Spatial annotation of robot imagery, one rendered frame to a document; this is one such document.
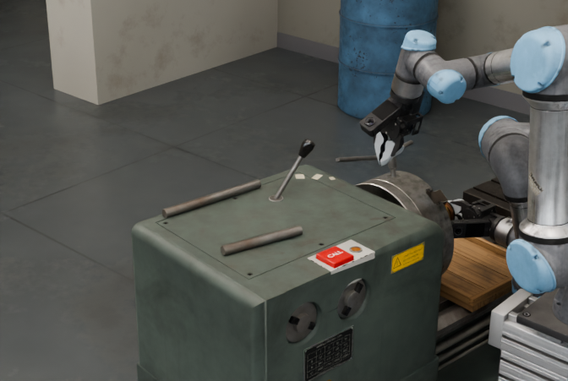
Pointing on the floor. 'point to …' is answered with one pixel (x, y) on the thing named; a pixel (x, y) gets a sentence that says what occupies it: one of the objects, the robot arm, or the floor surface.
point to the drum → (381, 24)
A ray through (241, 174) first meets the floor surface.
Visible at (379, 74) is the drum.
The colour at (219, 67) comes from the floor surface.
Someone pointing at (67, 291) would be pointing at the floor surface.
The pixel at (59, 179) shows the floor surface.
